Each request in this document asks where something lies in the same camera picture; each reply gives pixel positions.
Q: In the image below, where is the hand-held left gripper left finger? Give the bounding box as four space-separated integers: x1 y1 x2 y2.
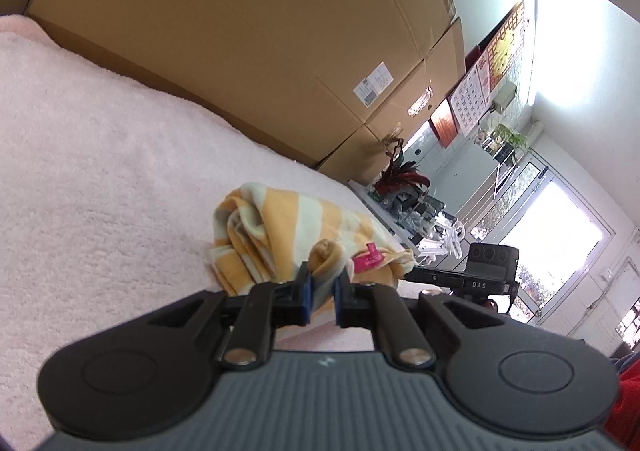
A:
147 261 316 367

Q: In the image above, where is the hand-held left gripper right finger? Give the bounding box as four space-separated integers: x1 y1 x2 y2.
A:
334 270 516 367

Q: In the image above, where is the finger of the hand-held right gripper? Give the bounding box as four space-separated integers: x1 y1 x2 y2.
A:
404 267 456 288

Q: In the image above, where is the orange white striped garment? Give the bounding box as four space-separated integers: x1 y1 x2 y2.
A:
207 182 416 319

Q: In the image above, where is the white plastic hanger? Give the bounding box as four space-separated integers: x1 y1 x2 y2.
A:
429 222 469 260

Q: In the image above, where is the glass door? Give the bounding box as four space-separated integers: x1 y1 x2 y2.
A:
460 151 618 332

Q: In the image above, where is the white side table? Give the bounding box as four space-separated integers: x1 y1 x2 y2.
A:
347 178 471 262

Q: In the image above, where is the grey metal device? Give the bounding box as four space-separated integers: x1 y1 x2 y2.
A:
382 184 426 212

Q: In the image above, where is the red feather decoration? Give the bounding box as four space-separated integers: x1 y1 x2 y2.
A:
372 136 432 202

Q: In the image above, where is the white cabinet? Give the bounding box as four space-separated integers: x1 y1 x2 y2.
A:
405 118 501 232

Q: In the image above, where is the potted green plant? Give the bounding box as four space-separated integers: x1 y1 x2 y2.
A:
487 124 531 164

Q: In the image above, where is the small plain cardboard box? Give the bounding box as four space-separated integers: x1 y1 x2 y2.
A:
316 121 408 184

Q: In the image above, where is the person's red clothing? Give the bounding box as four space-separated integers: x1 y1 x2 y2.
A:
602 353 640 451

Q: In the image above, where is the pink fluffy blanket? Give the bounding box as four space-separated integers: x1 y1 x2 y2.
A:
0 14 416 442

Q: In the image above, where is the large cardboard box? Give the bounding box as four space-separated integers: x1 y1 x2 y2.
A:
25 0 461 169

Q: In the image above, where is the red wall hanging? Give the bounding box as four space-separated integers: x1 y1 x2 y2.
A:
430 98 460 148

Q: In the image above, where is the wall calendar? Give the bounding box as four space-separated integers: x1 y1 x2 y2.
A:
449 0 527 136

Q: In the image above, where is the white wall box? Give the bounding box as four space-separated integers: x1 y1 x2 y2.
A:
491 81 517 113

